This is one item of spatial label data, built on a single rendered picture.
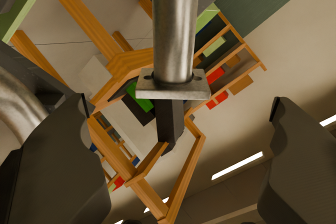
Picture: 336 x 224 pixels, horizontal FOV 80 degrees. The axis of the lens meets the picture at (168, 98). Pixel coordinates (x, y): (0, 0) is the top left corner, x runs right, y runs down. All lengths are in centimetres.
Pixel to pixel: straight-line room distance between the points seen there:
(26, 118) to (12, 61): 6
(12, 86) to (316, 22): 613
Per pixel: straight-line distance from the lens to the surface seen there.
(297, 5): 611
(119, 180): 598
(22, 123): 20
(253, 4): 602
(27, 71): 23
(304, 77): 627
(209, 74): 556
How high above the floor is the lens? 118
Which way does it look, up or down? level
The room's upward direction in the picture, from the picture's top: 141 degrees clockwise
